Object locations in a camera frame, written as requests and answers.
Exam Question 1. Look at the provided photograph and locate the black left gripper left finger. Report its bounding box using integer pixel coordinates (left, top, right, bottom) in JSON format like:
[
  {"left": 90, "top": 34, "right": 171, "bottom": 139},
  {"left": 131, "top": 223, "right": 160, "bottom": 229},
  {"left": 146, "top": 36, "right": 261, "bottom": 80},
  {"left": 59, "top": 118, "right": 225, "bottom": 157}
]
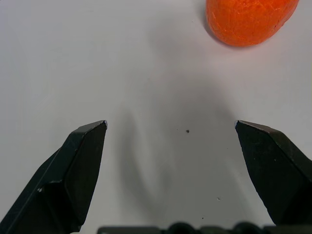
[{"left": 0, "top": 120, "right": 108, "bottom": 234}]

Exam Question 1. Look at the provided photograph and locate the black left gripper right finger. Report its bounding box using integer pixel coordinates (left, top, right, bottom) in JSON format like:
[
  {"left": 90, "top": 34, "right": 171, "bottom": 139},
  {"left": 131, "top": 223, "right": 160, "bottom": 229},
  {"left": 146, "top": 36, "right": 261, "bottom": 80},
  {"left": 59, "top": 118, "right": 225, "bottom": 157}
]
[{"left": 234, "top": 119, "right": 312, "bottom": 226}]

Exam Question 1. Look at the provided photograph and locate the orange fruit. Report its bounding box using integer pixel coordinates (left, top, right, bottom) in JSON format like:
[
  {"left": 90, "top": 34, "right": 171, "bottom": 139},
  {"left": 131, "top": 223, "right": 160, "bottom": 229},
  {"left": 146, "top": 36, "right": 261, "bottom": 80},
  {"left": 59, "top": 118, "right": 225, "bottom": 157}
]
[{"left": 205, "top": 0, "right": 300, "bottom": 47}]

